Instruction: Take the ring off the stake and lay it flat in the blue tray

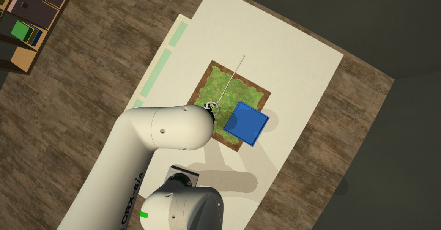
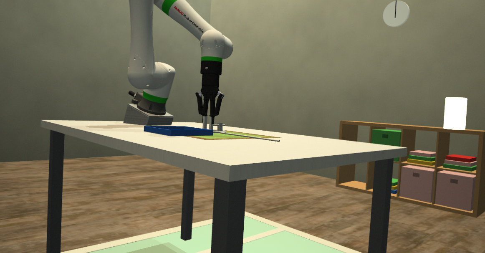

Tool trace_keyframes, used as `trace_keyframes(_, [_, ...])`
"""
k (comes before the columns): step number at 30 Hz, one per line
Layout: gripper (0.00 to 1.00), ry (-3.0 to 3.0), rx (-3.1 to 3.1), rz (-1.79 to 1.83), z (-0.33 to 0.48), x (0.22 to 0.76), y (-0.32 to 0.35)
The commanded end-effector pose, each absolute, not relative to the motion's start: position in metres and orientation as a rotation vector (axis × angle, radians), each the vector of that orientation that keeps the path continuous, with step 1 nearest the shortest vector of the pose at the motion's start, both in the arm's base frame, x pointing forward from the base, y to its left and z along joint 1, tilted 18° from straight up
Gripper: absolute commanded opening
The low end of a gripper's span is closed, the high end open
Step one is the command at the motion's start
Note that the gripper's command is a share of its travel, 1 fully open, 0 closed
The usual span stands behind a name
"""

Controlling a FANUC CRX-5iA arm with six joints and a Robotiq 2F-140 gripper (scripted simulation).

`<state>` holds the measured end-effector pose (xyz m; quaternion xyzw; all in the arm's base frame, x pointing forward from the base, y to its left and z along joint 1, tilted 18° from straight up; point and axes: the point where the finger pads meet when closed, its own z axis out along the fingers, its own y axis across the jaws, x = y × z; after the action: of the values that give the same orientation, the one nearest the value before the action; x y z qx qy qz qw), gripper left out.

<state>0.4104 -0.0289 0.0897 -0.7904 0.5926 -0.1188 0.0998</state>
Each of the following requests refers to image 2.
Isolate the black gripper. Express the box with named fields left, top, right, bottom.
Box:
left=195, top=74, right=224, bottom=130

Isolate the blue square tray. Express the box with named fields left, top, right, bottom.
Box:
left=144, top=126, right=213, bottom=136

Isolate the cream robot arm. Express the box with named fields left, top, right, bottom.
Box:
left=128, top=0, right=233, bottom=115

